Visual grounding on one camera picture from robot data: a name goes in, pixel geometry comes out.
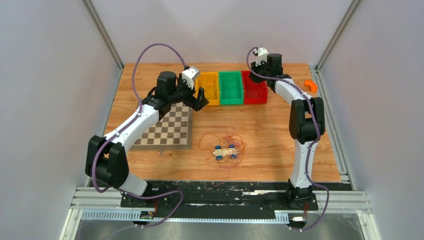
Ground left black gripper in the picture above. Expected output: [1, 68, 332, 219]
[168, 74, 209, 111]

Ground yellow thin cable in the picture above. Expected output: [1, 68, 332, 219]
[200, 76, 220, 100]

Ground orange thin cable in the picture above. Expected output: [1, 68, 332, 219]
[198, 132, 247, 167]

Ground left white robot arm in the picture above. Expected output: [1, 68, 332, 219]
[85, 66, 209, 207]

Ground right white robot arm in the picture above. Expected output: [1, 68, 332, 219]
[249, 48, 325, 209]

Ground yellow plastic bin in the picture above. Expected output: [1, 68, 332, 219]
[195, 72, 220, 107]

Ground red plastic bin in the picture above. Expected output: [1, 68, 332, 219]
[241, 70, 268, 105]

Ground green plastic bin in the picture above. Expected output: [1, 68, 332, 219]
[218, 71, 244, 106]

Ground wooden chessboard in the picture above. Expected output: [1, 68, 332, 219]
[130, 103, 193, 151]

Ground orange curved plastic piece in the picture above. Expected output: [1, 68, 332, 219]
[304, 79, 318, 93]

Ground wooden toy car blue wheels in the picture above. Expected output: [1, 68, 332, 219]
[212, 144, 239, 161]

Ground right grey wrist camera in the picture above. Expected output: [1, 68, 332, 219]
[252, 47, 269, 67]

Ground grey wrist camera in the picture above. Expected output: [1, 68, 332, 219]
[181, 66, 201, 90]
[252, 47, 269, 67]

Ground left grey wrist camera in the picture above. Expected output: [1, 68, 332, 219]
[181, 66, 201, 90]

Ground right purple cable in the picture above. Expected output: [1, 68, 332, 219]
[245, 46, 330, 232]

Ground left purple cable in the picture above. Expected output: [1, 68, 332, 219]
[90, 43, 190, 229]

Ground right aluminium frame post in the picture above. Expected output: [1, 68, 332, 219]
[315, 0, 363, 72]

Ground aluminium frame post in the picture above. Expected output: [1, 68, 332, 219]
[315, 0, 363, 72]
[82, 0, 124, 72]

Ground slotted grey cable duct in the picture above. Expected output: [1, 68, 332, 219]
[80, 209, 289, 224]

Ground left aluminium frame post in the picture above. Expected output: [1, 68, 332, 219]
[82, 0, 124, 72]

